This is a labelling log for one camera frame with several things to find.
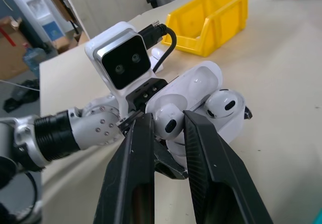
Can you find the left robot arm with camera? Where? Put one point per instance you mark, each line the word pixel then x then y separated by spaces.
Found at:
pixel 276 83

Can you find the white earbud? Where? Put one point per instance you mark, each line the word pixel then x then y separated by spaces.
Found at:
pixel 167 118
pixel 221 100

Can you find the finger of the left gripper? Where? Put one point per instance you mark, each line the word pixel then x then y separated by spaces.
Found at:
pixel 247 113

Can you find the white earbud case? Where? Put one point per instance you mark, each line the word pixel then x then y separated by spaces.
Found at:
pixel 201 83
pixel 155 51

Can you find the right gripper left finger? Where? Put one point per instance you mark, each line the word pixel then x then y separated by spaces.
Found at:
pixel 130 178

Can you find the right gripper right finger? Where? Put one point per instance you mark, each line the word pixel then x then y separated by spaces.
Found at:
pixel 216 178

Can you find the yellow plastic bin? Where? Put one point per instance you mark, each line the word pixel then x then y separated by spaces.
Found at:
pixel 226 20

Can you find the blue water bottle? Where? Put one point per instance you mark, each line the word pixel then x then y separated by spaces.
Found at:
pixel 34 60

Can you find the white water dispenser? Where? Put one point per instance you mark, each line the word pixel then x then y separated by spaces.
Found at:
pixel 37 7

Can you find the beige wooden board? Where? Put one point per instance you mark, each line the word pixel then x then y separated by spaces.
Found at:
pixel 105 2

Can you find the brown cardboard box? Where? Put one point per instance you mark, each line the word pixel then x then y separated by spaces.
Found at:
pixel 10 53

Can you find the black items on floor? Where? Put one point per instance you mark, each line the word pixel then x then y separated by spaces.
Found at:
pixel 22 93

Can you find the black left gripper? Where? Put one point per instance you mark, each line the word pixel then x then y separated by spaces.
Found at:
pixel 143 94

